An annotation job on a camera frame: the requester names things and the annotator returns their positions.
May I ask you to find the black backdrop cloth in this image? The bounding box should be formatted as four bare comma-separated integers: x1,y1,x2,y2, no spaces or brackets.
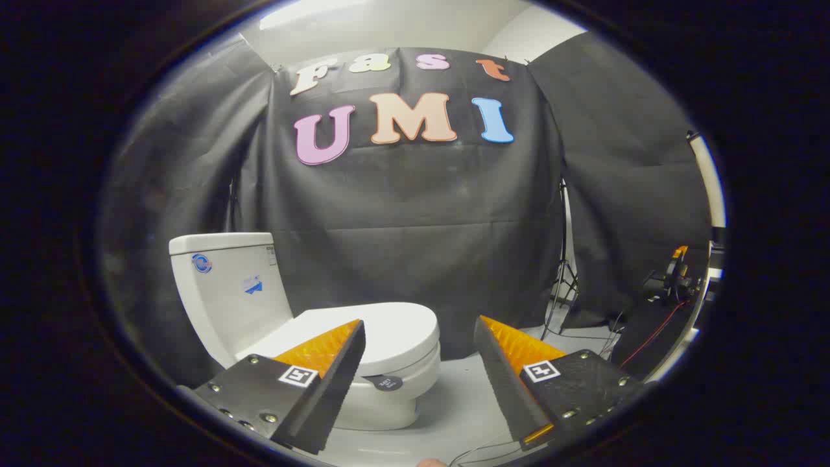
97,31,714,390

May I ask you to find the black and orange device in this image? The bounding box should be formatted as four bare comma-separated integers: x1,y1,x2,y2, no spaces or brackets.
642,245,702,305

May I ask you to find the white toilet seat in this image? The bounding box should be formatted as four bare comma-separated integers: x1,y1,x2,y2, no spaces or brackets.
353,344,443,398

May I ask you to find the white ceramic toilet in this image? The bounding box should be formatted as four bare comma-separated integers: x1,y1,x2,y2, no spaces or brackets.
169,232,443,432

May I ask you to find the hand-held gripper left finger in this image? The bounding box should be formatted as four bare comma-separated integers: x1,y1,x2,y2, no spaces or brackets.
176,318,367,456

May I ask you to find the red cable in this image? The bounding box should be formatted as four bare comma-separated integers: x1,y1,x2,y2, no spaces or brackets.
619,300,689,370

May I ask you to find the black light stand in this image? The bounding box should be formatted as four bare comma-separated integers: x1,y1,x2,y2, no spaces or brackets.
540,178,579,339

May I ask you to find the white toilet lid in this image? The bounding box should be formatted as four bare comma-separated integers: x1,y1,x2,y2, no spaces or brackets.
241,302,440,377

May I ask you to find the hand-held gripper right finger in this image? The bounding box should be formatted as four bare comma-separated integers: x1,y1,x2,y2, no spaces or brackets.
472,315,652,453

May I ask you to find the white upright post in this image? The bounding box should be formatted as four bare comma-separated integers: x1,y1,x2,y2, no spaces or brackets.
686,132,727,229

